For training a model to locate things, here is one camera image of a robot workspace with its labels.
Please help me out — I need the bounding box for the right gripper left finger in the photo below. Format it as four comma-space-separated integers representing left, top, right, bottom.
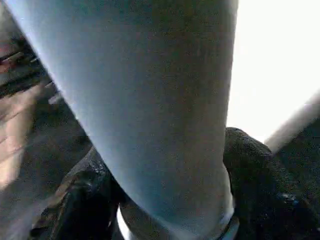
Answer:
29, 146, 121, 240

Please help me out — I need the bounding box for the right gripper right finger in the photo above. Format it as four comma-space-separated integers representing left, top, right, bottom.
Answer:
222, 126, 320, 240

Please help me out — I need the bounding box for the white plastic table leg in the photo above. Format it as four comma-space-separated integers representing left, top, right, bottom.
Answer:
3, 0, 240, 240

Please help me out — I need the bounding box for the white plastic table top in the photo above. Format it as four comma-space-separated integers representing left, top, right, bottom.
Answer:
226, 0, 320, 155

